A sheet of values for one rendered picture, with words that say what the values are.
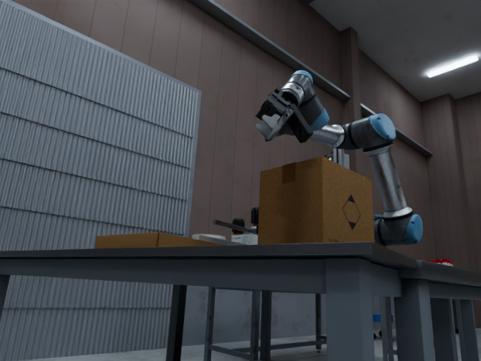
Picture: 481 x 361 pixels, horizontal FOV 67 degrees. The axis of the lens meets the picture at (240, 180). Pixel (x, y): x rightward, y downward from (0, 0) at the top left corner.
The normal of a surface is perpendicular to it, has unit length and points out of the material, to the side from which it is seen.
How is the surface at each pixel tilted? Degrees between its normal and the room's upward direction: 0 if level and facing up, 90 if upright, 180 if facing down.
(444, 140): 90
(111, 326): 90
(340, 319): 90
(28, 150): 90
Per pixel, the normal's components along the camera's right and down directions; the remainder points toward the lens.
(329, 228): 0.70, -0.16
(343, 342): -0.58, -0.25
